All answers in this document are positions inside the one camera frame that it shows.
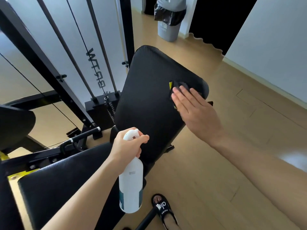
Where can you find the person's left hand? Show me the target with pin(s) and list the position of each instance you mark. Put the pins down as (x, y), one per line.
(122, 150)

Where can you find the person's right hand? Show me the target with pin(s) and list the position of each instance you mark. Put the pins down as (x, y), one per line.
(196, 114)

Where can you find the person's left fingers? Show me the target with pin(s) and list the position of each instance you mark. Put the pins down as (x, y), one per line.
(143, 139)

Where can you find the person's right fingers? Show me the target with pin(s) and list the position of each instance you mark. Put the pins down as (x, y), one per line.
(184, 99)

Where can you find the black cleaning cloth yellow edge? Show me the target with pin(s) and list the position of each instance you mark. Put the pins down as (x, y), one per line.
(178, 84)

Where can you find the white spray bottle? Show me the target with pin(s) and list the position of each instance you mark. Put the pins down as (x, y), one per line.
(131, 186)

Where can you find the person's right forearm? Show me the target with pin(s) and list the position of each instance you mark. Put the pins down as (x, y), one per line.
(259, 179)

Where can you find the person's left forearm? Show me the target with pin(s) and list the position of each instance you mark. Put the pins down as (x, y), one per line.
(84, 201)

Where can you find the black bench backrest pad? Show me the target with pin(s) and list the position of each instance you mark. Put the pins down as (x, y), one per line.
(148, 93)

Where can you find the black weight stack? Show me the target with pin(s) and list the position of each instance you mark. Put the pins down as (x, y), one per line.
(98, 112)

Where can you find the grey trash bin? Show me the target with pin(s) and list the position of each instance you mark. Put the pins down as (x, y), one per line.
(169, 31)

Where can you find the black slide sandal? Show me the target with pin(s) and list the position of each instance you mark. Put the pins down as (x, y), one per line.
(165, 206)

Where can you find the black curtain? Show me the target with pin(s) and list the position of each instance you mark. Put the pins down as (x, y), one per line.
(215, 21)

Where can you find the black trash bag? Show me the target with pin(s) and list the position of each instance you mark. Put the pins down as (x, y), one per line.
(169, 15)

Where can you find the person's foot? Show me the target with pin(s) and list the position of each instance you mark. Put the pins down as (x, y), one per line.
(171, 222)

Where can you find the black bench seat pad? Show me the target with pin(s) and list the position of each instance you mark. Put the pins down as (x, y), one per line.
(60, 174)

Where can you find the grey steel guide rod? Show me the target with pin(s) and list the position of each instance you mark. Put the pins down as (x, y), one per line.
(64, 47)
(102, 47)

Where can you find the white machine shield panel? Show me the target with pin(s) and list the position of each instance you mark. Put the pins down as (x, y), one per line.
(76, 35)

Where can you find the black rounded machine pad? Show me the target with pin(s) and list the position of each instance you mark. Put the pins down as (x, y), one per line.
(14, 126)

